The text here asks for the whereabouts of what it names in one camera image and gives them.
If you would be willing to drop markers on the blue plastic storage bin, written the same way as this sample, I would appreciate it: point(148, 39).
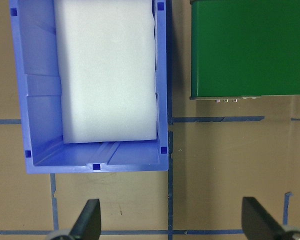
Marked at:
point(40, 112)

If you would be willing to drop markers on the white foam pad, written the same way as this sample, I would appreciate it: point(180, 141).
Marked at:
point(105, 75)

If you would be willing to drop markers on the green conveyor belt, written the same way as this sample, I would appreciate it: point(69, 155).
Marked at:
point(252, 50)

